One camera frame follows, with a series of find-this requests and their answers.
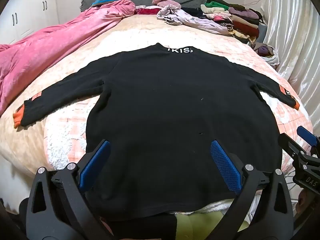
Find white wardrobe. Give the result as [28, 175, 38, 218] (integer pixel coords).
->
[1, 0, 59, 44]

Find stack of folded clothes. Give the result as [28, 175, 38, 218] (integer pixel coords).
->
[182, 0, 266, 45]

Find green sleeve forearm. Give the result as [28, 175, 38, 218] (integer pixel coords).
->
[175, 211, 251, 240]

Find black IKISS sweater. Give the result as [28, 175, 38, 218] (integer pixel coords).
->
[13, 44, 299, 217]

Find bag with purple clothes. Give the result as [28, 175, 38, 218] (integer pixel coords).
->
[250, 42, 280, 69]

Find person's right hand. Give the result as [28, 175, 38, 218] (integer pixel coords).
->
[296, 189, 317, 215]

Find lilac crumpled garment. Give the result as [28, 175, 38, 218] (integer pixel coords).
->
[157, 5, 229, 36]

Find red garment near headboard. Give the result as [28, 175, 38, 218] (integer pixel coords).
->
[135, 5, 162, 15]

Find pink velvet duvet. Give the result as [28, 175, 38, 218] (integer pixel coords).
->
[1, 0, 136, 113]

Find pink fuzzy knit item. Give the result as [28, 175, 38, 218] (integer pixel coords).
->
[152, 0, 181, 8]

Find white satin curtain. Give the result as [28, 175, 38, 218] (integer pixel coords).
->
[261, 0, 319, 134]

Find orange white plush blanket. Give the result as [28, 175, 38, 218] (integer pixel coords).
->
[0, 27, 313, 221]

